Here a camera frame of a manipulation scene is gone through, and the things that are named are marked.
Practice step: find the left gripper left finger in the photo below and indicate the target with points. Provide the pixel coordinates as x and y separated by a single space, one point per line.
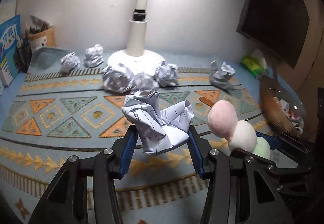
65 199

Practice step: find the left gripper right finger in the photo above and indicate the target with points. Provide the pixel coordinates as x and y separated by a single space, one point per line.
200 155

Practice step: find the three-ball plush dango toy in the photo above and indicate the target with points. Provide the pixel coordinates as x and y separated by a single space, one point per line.
223 122

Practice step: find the paper ball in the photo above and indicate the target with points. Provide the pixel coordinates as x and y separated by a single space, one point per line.
117 78
69 62
160 131
93 56
143 84
220 75
166 75

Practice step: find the wicker waste basket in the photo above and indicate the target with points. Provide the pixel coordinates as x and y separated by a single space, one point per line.
282 110

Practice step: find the patterned blue woven mat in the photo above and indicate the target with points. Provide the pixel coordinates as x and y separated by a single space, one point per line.
49 116

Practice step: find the green tissue pack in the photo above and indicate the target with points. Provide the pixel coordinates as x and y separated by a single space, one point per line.
256 64

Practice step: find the black mesh pen cup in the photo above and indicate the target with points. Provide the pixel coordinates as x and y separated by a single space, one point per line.
23 52

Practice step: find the black monitor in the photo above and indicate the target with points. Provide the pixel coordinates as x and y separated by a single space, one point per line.
279 25

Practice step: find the white desk lamp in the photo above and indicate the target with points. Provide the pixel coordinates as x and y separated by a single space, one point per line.
135 56

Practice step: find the wooden pen holder box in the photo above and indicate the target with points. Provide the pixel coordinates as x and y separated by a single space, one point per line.
43 34

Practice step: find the blue study book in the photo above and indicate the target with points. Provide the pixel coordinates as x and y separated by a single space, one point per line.
10 34

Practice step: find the white paper stack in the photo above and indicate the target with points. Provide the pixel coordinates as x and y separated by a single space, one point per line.
7 10

